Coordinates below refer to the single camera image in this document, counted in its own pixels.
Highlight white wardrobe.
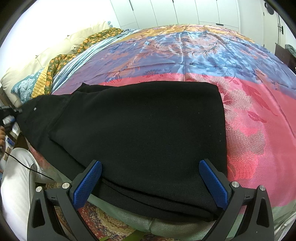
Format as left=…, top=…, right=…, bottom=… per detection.
left=111, top=0, right=240, bottom=31

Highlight dark wooden cabinet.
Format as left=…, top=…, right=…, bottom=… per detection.
left=275, top=44, right=296, bottom=73

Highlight cream pillow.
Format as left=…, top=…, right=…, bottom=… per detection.
left=1, top=21, right=112, bottom=107

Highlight black pants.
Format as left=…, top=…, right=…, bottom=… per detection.
left=16, top=81, right=227, bottom=221

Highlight pile of clothes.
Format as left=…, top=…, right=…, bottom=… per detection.
left=285, top=44, right=296, bottom=58

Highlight black cable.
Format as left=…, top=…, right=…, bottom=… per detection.
left=4, top=151, right=55, bottom=181

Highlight teal patterned pillow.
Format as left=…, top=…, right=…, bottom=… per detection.
left=11, top=68, right=44, bottom=104

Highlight patterned floor rug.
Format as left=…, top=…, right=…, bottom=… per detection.
left=43, top=180, right=139, bottom=241

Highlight person's left hand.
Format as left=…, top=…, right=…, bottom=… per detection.
left=0, top=126, right=6, bottom=150

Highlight pink blue satin bedspread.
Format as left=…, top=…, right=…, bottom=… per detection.
left=30, top=24, right=296, bottom=239

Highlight orange green floral blanket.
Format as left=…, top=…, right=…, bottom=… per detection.
left=43, top=27, right=123, bottom=94

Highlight white trouser leg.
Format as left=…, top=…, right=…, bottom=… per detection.
left=1, top=148, right=56, bottom=240

